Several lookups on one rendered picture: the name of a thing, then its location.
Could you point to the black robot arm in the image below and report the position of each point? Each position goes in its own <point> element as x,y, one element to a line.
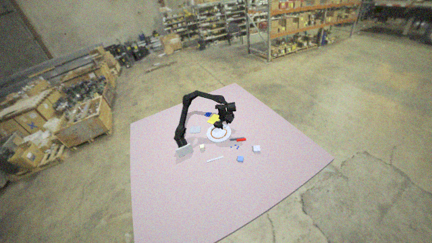
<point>187,99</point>

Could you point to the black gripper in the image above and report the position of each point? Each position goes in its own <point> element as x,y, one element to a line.
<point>218,124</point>

